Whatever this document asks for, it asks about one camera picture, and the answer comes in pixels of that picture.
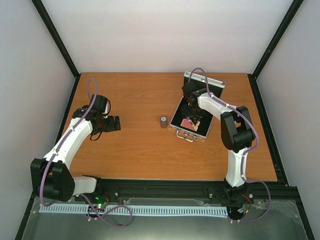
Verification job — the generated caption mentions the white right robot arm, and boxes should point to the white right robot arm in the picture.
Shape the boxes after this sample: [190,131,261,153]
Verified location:
[182,82,257,188]

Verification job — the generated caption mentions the light blue cable duct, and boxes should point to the light blue cable duct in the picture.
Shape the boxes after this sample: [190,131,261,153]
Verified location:
[39,203,228,218]

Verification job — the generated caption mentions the black aluminium frame rail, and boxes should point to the black aluminium frame rail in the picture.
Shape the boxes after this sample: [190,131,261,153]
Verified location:
[257,0,320,239]

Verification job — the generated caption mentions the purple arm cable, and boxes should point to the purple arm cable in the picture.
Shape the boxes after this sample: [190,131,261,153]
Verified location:
[39,77,99,207]
[187,67,272,223]

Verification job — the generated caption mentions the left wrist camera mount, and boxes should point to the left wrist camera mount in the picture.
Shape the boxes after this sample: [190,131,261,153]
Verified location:
[102,99,111,116]

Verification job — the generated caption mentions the brown poker chip stack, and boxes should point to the brown poker chip stack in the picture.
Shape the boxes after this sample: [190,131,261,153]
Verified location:
[160,116,168,129]

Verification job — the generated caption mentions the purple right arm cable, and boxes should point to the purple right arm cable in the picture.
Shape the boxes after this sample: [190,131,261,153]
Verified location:
[187,67,272,223]

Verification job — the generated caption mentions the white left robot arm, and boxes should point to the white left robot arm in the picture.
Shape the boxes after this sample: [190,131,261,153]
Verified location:
[30,95,121,207]

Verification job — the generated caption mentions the red playing card box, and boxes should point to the red playing card box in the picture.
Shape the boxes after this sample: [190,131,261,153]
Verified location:
[180,118,201,132]

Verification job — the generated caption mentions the aluminium poker case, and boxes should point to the aluminium poker case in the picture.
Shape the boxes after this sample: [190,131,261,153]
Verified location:
[169,71,226,142]

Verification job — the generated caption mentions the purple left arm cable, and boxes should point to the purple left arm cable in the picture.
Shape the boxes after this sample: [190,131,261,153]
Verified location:
[39,77,99,207]

